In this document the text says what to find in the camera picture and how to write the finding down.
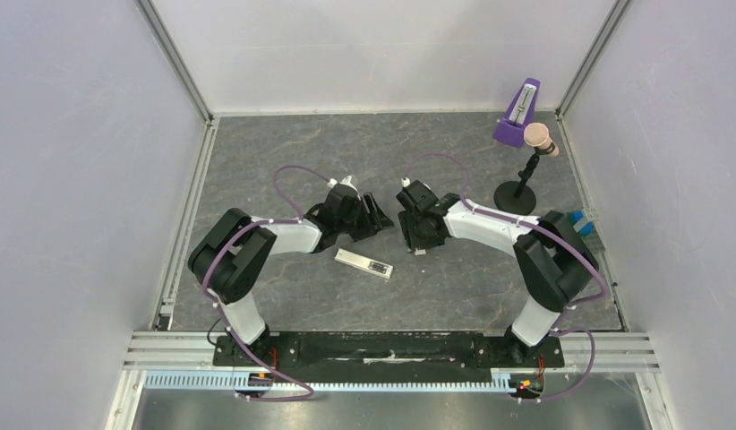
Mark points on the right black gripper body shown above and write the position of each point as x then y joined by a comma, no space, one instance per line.
418,231

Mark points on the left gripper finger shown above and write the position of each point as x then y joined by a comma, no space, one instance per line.
360,229
377,220

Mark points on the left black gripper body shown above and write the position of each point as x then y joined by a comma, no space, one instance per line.
357,211

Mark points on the white remote control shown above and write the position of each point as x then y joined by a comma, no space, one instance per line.
362,263

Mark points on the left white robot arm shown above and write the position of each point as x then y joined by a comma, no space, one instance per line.
229,259

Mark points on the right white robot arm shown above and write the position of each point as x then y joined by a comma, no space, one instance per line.
555,263

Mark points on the black stand with pink head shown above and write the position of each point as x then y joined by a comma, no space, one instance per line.
518,197

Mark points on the purple metronome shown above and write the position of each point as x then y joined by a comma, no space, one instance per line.
511,126

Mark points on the blue and grey bricks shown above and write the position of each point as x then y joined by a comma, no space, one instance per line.
583,221

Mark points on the grey brick baseplate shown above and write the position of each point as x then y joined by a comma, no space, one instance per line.
594,241

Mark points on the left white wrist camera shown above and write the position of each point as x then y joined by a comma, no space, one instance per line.
347,181

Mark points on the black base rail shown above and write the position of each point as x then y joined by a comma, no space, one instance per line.
400,356

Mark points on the white slotted cable duct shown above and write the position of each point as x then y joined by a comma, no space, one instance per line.
254,380

